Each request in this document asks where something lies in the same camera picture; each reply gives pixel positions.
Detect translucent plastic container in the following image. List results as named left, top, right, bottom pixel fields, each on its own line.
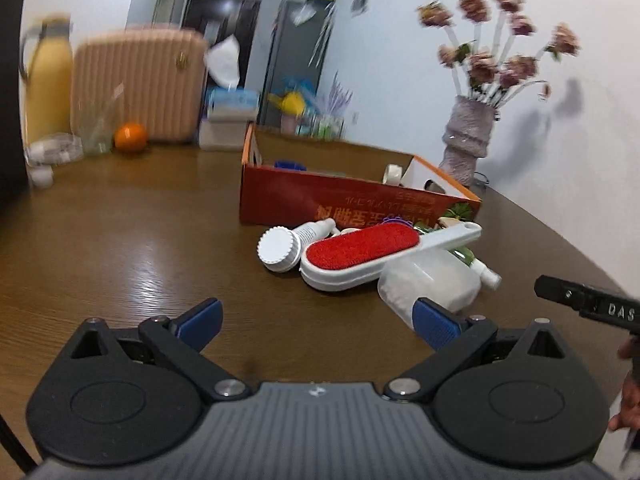
left=378, top=249, right=482, bottom=328

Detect red white lint brush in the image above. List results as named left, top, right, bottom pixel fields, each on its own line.
left=300, top=222, right=483, bottom=292

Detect purple plastic cap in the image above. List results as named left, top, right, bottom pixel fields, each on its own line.
left=382, top=216, right=413, bottom=228

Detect white round disc device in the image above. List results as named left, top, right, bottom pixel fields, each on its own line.
left=257, top=226, right=302, bottom=273

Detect white spray bottle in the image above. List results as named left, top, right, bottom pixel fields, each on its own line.
left=293, top=218, right=342, bottom=248

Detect green spray bottle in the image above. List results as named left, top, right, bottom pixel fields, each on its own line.
left=414, top=219, right=502, bottom=290

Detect person's right hand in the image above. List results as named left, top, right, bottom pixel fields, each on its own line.
left=608, top=336, right=640, bottom=431

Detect white tape roll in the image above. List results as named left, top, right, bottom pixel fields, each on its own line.
left=382, top=164, right=404, bottom=186

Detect red cardboard box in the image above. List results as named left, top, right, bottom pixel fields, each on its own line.
left=239, top=125, right=482, bottom=229

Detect pink textured vase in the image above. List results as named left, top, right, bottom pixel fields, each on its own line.
left=439, top=96, right=495, bottom=188

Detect blue bowl in box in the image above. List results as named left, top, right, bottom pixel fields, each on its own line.
left=273, top=160, right=307, bottom=171

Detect orange fruit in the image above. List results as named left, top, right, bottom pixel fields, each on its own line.
left=113, top=122, right=149, bottom=154

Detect white storage box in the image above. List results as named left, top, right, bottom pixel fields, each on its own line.
left=198, top=120, right=250, bottom=152

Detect small white round object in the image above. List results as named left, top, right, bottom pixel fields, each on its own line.
left=27, top=166, right=54, bottom=190

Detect black paper bag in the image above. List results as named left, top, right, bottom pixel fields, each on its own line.
left=0, top=0, right=28, bottom=210

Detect clear glass cup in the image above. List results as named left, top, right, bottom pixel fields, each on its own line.
left=77, top=84, right=125, bottom=156

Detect dried pink flowers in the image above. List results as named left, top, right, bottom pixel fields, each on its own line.
left=416, top=0, right=582, bottom=112

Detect yellow toy on floor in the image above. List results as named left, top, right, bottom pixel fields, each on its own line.
left=268, top=91, right=306, bottom=117

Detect pink ribbed suitcase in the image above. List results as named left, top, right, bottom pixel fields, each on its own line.
left=70, top=26, right=208, bottom=143

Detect yellow thermos jug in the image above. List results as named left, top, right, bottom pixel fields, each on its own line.
left=18, top=13, right=73, bottom=145

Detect dark entrance door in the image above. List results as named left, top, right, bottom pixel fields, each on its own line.
left=181, top=0, right=262, bottom=87

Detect grey refrigerator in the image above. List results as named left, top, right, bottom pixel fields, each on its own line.
left=257, top=0, right=334, bottom=128

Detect white charger with cable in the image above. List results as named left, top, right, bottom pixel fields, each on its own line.
left=25, top=133, right=84, bottom=166

